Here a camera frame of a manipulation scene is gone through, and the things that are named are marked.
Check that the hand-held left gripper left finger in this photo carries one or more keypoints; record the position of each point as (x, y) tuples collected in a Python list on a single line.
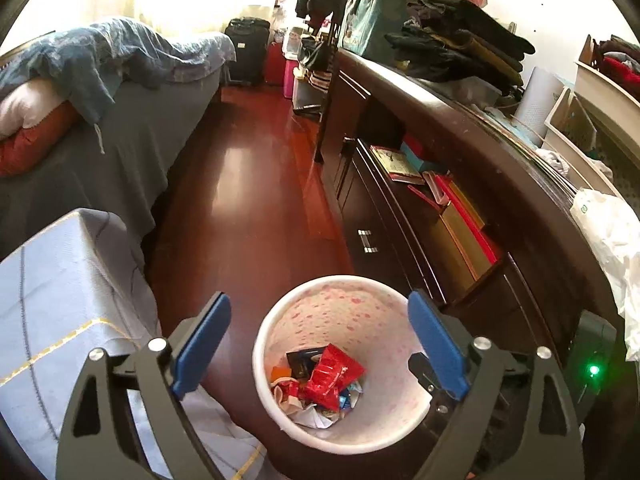
[(200, 345)]

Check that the bed with grey sheet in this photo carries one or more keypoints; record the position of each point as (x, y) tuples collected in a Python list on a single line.
[(100, 160)]

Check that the stack of dark folded clothes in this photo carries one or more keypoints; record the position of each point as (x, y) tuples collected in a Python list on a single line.
[(465, 45)]

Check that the gold book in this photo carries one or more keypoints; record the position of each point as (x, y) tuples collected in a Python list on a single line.
[(465, 245)]

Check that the blue-grey blanket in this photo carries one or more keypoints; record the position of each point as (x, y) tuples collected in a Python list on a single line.
[(100, 55)]

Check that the teal bag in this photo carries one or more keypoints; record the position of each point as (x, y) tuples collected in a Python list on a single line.
[(367, 25)]

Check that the white plastic bag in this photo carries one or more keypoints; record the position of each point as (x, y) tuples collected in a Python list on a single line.
[(615, 260)]

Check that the orange card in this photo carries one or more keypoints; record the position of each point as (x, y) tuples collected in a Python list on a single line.
[(281, 372)]

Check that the black square packet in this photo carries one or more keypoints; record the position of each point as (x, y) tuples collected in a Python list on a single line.
[(300, 362)]

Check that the pink container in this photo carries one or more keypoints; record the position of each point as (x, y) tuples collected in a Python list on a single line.
[(290, 80)]

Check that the colourful candy wrapper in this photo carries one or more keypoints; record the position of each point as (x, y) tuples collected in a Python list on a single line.
[(350, 395)]

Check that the red bag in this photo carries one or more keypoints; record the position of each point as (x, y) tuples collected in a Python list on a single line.
[(274, 65)]

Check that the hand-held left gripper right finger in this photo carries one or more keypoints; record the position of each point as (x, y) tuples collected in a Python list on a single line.
[(440, 345)]

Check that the crumpled white paper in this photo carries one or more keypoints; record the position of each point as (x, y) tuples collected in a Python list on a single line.
[(315, 416)]

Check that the dark wooden dresser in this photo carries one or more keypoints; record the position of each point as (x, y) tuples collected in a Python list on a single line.
[(450, 125)]

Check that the beige plastic basket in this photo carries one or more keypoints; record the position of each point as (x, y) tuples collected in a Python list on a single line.
[(580, 130)]

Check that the teal box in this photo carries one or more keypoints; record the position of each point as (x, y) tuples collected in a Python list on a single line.
[(422, 155)]

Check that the white storage box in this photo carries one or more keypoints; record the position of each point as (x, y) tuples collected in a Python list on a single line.
[(295, 42)]

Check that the white pink-spotted bin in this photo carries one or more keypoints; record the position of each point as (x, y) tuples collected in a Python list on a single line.
[(350, 310)]

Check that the white perforated cylinder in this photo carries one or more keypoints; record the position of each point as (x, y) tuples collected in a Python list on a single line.
[(540, 100)]

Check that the red picture book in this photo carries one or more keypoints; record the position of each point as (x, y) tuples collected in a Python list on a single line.
[(397, 165)]

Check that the red snack packet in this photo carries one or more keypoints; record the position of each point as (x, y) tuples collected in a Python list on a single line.
[(330, 375)]

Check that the red and white wrapper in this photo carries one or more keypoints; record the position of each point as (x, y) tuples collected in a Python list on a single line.
[(287, 391)]

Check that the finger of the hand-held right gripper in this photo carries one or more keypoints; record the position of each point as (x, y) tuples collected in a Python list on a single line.
[(419, 370)]

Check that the black handbag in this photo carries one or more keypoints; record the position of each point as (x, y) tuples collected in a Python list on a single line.
[(317, 55)]

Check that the black suitcase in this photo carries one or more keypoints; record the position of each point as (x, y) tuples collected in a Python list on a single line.
[(247, 50)]

